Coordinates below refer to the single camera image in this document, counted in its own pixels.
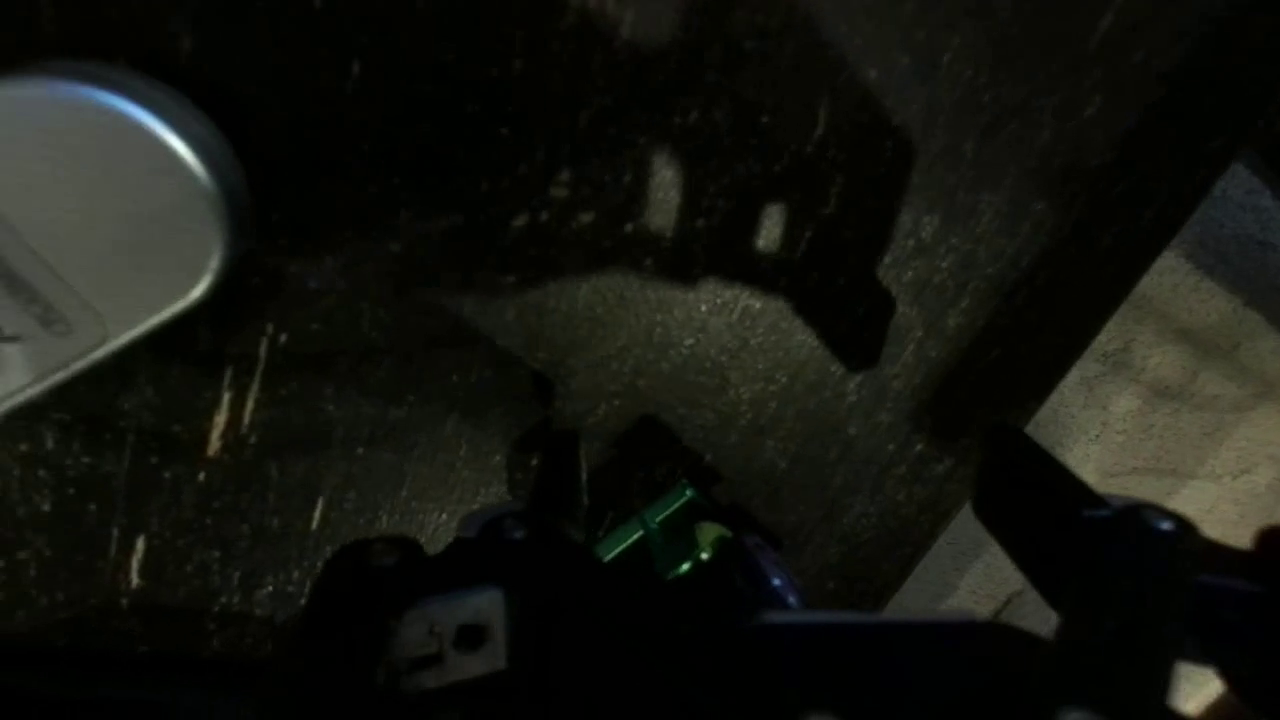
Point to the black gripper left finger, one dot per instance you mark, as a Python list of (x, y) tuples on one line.
[(454, 601)]

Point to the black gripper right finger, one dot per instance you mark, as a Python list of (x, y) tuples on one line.
[(1144, 601)]

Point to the white bag-lined bucket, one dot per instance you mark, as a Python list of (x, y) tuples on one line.
[(95, 212)]

